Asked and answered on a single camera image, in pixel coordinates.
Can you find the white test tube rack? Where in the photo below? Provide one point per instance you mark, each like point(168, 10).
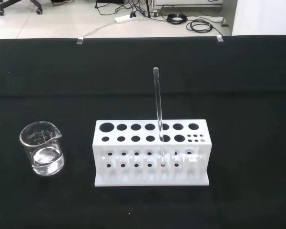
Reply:
point(143, 145)

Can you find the black bench cloth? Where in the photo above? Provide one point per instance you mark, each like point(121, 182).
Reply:
point(62, 95)

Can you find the white power strip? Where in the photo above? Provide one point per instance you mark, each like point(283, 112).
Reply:
point(124, 19)

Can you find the clear cloth clip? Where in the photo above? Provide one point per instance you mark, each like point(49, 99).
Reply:
point(79, 40)
point(219, 38)

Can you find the clear glass beaker with water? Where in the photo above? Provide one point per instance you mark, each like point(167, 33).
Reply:
point(44, 155)

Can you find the white cabinet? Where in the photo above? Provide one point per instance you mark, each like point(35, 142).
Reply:
point(188, 2)

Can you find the black office chair base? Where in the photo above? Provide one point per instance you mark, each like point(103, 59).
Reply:
point(39, 10)

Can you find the white panel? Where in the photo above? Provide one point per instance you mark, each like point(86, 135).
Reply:
point(264, 16)

